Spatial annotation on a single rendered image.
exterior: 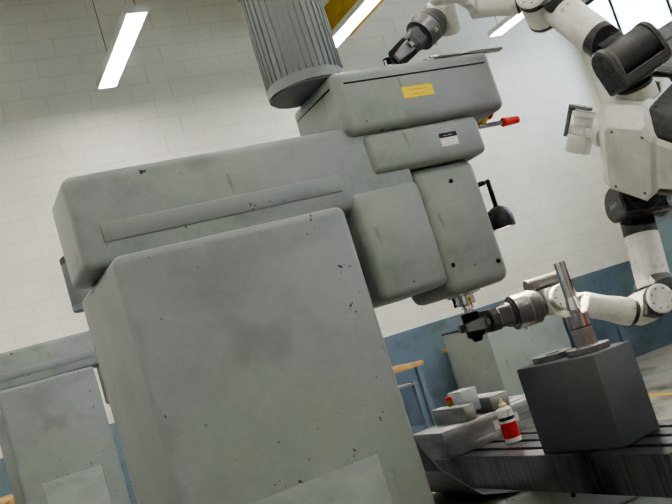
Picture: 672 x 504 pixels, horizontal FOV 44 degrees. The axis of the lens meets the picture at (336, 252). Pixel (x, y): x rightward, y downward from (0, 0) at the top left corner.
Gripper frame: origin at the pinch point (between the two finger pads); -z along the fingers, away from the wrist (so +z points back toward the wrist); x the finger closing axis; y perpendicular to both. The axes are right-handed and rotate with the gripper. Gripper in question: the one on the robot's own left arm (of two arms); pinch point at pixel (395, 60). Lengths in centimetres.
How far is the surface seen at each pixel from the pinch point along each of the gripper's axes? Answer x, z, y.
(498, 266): -9, -27, -54
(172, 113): 657, 214, 131
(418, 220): -12.7, -35.4, -30.5
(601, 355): -47, -46, -70
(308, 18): -10.9, -17.4, 21.4
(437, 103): -12.9, -8.9, -14.9
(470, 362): 404, 139, -207
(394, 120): -13.6, -21.6, -10.1
